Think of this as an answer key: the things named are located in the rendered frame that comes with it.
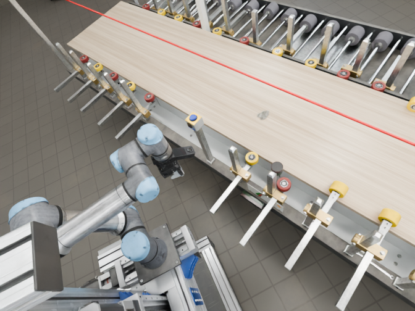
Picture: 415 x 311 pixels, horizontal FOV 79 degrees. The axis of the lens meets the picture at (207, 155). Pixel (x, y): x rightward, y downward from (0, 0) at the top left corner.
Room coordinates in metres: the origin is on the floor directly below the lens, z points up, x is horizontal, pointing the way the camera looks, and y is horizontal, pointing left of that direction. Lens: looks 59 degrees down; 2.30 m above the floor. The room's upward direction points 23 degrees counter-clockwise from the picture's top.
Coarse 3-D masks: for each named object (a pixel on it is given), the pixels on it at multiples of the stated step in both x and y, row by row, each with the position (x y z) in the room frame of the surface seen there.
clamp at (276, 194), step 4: (264, 188) 0.51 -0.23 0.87; (268, 192) 0.48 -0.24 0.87; (276, 192) 0.46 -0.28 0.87; (280, 192) 0.45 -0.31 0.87; (272, 196) 0.44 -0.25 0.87; (276, 196) 0.44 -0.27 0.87; (280, 196) 0.43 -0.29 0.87; (284, 196) 0.42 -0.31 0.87; (280, 200) 0.41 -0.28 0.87; (284, 200) 0.40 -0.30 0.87
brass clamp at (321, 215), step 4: (308, 204) 0.30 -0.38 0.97; (304, 208) 0.29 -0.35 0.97; (308, 208) 0.28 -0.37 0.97; (304, 212) 0.28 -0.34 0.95; (308, 212) 0.26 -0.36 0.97; (320, 212) 0.24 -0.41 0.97; (324, 212) 0.23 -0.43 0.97; (312, 216) 0.24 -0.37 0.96; (316, 216) 0.23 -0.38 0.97; (320, 216) 0.23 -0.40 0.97; (324, 216) 0.22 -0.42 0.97; (328, 216) 0.21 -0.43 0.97; (320, 220) 0.21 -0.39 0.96; (324, 220) 0.20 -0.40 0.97; (324, 224) 0.19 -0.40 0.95; (328, 224) 0.18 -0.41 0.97
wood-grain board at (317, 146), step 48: (96, 48) 2.52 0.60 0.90; (144, 48) 2.20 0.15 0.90; (192, 48) 1.93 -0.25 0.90; (240, 48) 1.68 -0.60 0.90; (192, 96) 1.39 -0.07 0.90; (240, 96) 1.21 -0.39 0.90; (288, 96) 1.04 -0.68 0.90; (336, 96) 0.88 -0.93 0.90; (384, 96) 0.74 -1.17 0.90; (240, 144) 0.84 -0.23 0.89; (288, 144) 0.70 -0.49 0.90; (336, 144) 0.57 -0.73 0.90; (384, 144) 0.46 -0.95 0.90; (384, 192) 0.22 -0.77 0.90
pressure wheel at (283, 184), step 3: (282, 177) 0.51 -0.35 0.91; (279, 180) 0.50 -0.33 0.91; (282, 180) 0.50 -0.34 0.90; (285, 180) 0.49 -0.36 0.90; (288, 180) 0.48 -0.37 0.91; (279, 183) 0.49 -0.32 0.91; (282, 183) 0.48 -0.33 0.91; (285, 183) 0.47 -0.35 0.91; (288, 183) 0.47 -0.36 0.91; (279, 186) 0.47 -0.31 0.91; (282, 186) 0.46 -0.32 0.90; (285, 186) 0.46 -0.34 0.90; (288, 186) 0.45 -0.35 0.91; (279, 189) 0.46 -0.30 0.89; (282, 189) 0.45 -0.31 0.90; (285, 189) 0.44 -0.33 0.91; (288, 189) 0.44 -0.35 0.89
